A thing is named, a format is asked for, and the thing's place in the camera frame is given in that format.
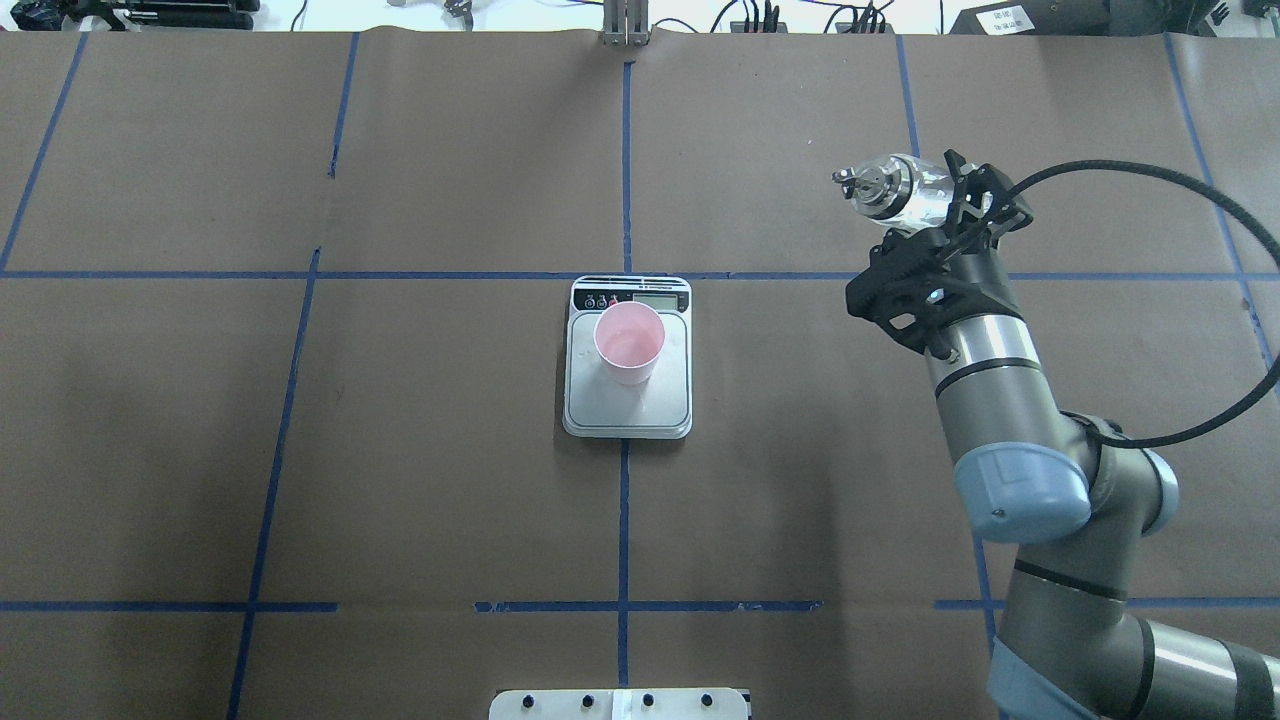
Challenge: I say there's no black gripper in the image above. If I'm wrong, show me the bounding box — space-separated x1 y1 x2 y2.
881 150 1036 291

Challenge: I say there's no clear glass sauce bottle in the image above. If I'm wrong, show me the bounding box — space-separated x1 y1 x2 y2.
831 154 957 233

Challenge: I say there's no pink plastic cup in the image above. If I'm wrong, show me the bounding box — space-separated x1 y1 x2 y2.
593 301 666 386

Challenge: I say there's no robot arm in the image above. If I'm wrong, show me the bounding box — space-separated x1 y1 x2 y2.
838 151 1277 719

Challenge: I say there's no digital kitchen scale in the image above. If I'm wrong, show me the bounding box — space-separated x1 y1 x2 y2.
562 275 694 439

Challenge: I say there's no black box with white label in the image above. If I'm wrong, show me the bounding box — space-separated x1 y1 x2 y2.
946 1 1111 36

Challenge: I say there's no black power strip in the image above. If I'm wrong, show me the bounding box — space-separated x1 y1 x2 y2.
708 1 897 35

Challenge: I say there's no brown paper table cover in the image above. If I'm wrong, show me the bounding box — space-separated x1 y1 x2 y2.
3 27 1277 719

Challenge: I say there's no black folded tripod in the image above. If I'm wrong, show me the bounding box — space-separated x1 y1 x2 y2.
3 1 261 31

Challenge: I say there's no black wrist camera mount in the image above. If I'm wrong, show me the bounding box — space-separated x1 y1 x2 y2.
845 228 1021 361

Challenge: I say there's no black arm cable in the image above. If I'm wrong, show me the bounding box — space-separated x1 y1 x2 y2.
1000 160 1280 448

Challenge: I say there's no aluminium frame post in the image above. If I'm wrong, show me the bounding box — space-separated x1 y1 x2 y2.
600 0 652 47

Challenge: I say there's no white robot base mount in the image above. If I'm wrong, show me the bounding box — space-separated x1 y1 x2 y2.
486 687 753 719

